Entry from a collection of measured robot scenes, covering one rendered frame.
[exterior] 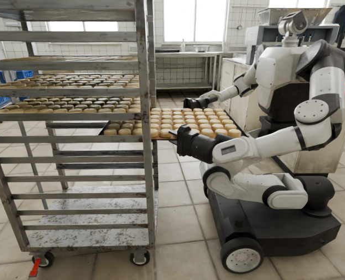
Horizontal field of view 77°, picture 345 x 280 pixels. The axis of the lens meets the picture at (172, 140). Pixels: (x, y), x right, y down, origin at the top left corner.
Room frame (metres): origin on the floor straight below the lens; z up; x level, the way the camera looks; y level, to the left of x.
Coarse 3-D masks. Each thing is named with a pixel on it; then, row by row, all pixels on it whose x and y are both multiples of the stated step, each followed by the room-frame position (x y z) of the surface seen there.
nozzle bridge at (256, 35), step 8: (248, 32) 2.40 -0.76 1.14; (256, 32) 2.19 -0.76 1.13; (264, 32) 2.24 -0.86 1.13; (272, 32) 2.24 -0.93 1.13; (304, 32) 2.24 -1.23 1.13; (312, 32) 2.24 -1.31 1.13; (320, 32) 2.25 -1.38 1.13; (328, 32) 2.21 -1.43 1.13; (336, 32) 2.16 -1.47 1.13; (248, 40) 2.37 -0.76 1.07; (256, 40) 2.16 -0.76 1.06; (264, 40) 2.24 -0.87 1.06; (272, 40) 2.24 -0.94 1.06; (280, 40) 2.24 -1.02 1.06; (304, 40) 2.24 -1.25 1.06; (312, 40) 2.24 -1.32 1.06; (328, 40) 2.18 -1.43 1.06; (248, 48) 2.34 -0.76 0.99; (248, 56) 2.31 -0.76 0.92; (248, 64) 2.28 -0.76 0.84
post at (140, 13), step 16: (144, 0) 0.75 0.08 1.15; (144, 16) 0.74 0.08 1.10; (144, 32) 0.74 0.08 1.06; (144, 48) 0.74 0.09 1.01; (144, 64) 0.74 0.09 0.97; (144, 80) 0.74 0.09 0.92; (144, 96) 0.74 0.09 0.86; (144, 112) 0.74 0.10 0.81; (144, 128) 0.74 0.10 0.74; (144, 144) 0.74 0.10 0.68; (144, 160) 0.74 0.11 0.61
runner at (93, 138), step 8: (0, 136) 0.76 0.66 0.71; (8, 136) 0.76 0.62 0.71; (16, 136) 0.76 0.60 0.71; (24, 136) 0.76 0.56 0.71; (32, 136) 0.76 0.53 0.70; (40, 136) 0.76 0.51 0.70; (48, 136) 0.76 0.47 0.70; (56, 136) 0.76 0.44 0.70; (64, 136) 0.77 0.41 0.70; (72, 136) 0.77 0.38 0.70; (80, 136) 0.77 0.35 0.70; (88, 136) 0.77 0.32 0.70; (96, 136) 0.77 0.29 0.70; (104, 136) 0.77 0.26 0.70; (112, 136) 0.77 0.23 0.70; (120, 136) 0.77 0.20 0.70; (128, 136) 0.77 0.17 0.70; (136, 136) 0.77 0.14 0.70
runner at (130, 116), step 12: (0, 120) 0.76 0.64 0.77; (12, 120) 0.76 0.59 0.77; (24, 120) 0.76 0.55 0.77; (36, 120) 0.76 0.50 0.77; (48, 120) 0.76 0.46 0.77; (60, 120) 0.76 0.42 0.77; (72, 120) 0.77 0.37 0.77; (84, 120) 0.77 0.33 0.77; (96, 120) 0.77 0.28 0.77; (108, 120) 0.77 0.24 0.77; (120, 120) 0.77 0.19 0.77; (132, 120) 0.77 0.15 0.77
